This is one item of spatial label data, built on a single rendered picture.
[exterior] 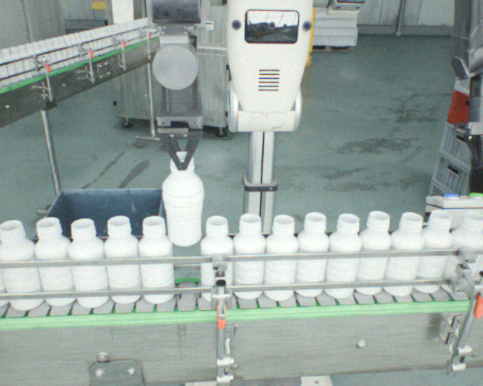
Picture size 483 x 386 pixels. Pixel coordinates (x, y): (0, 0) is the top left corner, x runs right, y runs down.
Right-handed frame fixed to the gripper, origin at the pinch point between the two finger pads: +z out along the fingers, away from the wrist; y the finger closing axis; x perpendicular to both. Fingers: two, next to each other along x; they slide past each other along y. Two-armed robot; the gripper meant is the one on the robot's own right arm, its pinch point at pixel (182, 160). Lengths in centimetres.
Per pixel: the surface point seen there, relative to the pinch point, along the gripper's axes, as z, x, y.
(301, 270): 21.6, 21.5, 2.5
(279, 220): 12.4, 17.1, -0.6
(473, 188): 80, 154, -139
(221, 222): 12.4, 6.5, -0.5
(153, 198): 37, -12, -55
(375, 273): 22.0, 35.4, 3.4
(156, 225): 13.2, -5.1, -1.1
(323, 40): 122, 268, -908
